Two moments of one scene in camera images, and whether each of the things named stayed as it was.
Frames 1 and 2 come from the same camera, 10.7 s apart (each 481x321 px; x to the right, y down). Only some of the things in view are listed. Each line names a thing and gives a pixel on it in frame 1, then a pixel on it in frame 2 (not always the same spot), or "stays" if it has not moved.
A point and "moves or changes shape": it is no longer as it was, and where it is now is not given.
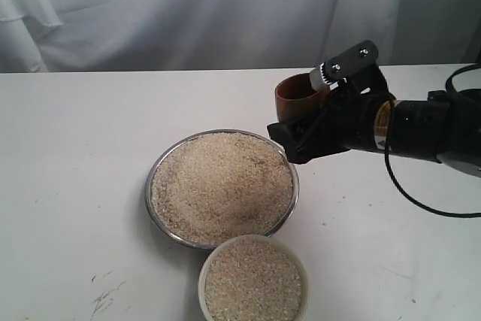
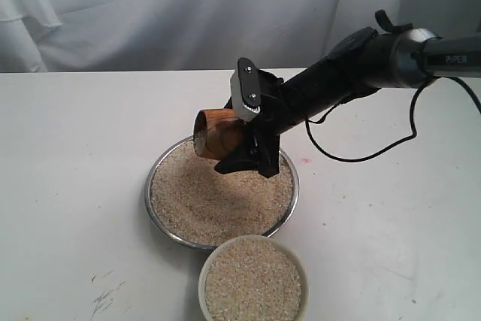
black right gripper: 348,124 to 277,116
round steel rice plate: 221,183 stays
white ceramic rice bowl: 253,277 stays
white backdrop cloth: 234,16 stays
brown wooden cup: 295,97 moves or changes shape
